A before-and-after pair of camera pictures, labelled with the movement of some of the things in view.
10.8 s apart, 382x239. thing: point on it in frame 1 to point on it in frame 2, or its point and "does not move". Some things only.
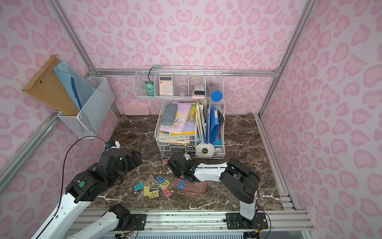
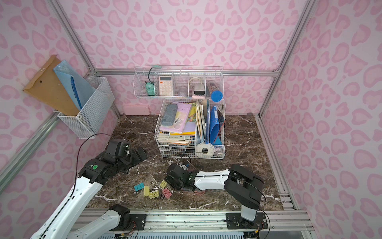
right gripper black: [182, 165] to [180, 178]
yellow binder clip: [146, 190] does not move
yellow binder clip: [154, 194] does not move
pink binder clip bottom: [166, 192] does not move
